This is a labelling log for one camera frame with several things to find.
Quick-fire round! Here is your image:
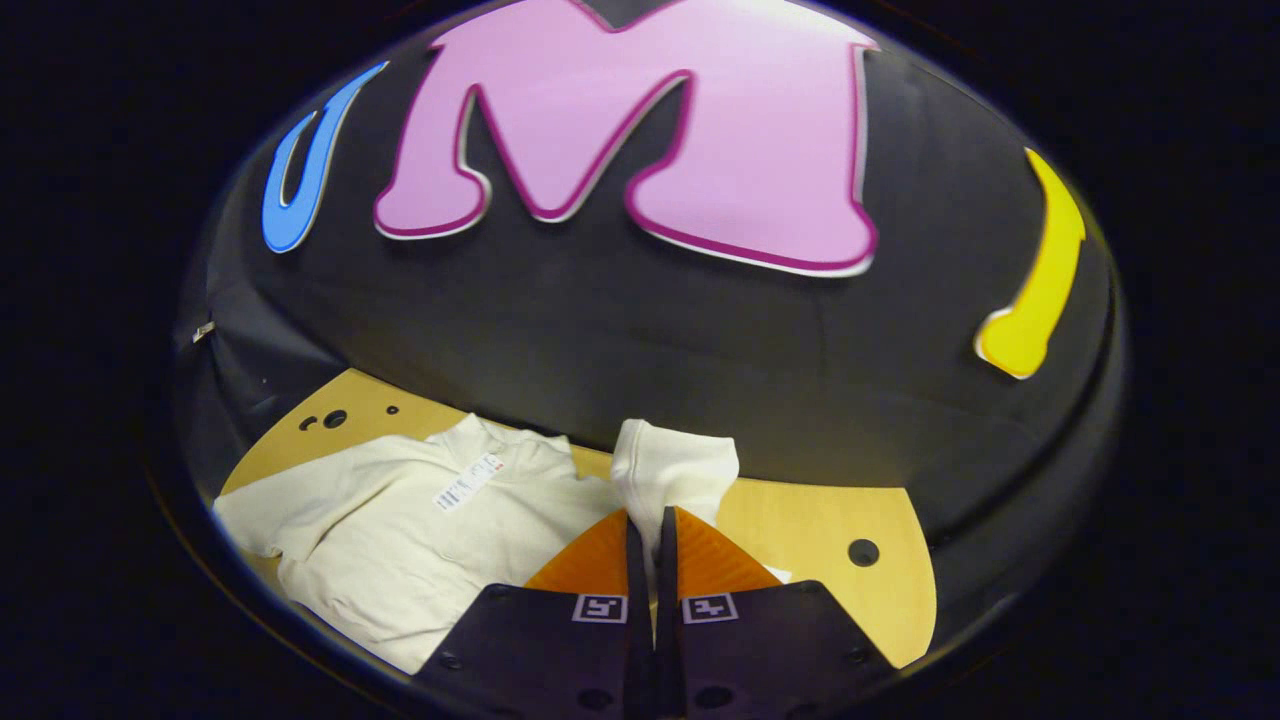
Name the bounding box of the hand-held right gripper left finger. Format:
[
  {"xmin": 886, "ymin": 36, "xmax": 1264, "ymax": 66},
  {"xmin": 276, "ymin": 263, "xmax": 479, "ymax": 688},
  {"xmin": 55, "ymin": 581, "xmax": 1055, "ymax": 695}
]
[{"xmin": 412, "ymin": 507, "xmax": 656, "ymax": 720}]

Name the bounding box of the white long-sleeved garment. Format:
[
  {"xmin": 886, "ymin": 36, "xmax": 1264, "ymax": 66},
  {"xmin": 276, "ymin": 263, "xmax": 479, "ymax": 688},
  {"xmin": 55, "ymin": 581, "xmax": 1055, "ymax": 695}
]
[{"xmin": 212, "ymin": 412, "xmax": 793, "ymax": 676}]

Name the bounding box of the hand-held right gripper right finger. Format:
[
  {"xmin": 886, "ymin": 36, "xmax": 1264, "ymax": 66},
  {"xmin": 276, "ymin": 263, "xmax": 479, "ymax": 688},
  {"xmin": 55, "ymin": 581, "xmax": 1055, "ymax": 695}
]
[{"xmin": 655, "ymin": 505, "xmax": 896, "ymax": 720}]

